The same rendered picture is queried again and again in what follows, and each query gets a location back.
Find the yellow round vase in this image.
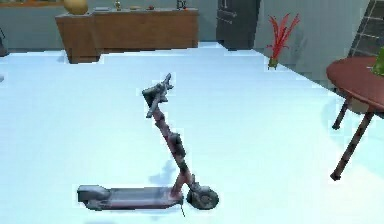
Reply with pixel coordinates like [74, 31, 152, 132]
[63, 0, 89, 16]

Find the black fridge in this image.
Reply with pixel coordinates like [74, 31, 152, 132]
[215, 0, 262, 51]

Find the grey and red kick scooter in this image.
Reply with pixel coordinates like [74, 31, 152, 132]
[76, 72, 220, 212]

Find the green thing on table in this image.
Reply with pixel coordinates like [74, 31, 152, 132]
[371, 46, 384, 77]

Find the red house plant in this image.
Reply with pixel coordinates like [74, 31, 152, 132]
[266, 13, 301, 71]

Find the round red-brown table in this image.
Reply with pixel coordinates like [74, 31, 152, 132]
[325, 55, 384, 182]

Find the brown wooden kitchen counter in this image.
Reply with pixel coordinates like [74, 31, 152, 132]
[54, 7, 200, 65]

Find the dark framed window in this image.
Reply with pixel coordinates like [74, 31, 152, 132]
[347, 0, 384, 58]

